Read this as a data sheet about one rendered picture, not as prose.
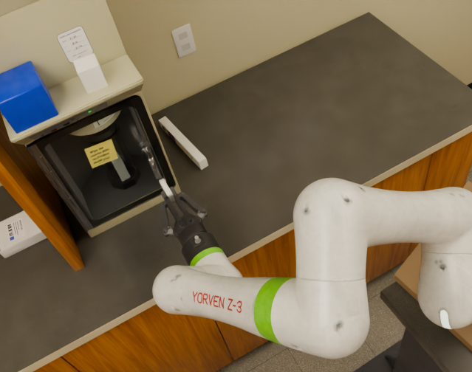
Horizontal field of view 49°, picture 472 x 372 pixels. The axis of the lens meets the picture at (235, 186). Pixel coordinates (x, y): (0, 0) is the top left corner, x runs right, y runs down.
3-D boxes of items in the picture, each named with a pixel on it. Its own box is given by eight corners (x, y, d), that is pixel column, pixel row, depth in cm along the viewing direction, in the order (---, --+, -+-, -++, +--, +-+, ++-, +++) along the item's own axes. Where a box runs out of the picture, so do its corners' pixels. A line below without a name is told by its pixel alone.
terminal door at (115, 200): (87, 229, 159) (27, 143, 127) (176, 184, 164) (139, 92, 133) (88, 231, 158) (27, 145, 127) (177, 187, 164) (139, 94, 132)
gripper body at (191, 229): (209, 227, 130) (193, 202, 135) (179, 243, 128) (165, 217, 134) (214, 243, 136) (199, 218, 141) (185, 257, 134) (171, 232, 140)
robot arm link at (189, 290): (298, 336, 95) (298, 275, 96) (252, 345, 88) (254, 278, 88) (183, 308, 122) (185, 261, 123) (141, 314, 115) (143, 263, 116)
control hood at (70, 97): (19, 139, 126) (-2, 110, 118) (139, 84, 132) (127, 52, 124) (29, 169, 119) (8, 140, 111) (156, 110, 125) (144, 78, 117)
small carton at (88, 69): (83, 81, 120) (72, 60, 115) (103, 73, 120) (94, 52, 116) (87, 94, 117) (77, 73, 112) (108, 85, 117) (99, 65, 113)
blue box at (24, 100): (7, 108, 118) (-14, 78, 111) (48, 90, 120) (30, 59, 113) (16, 134, 112) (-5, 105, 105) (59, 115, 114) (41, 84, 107)
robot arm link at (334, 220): (496, 187, 110) (339, 171, 75) (498, 263, 109) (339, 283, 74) (439, 189, 120) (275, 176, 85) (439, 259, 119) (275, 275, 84)
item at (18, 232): (-2, 232, 170) (-9, 225, 167) (43, 209, 173) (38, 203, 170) (4, 258, 163) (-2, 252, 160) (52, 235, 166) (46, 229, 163)
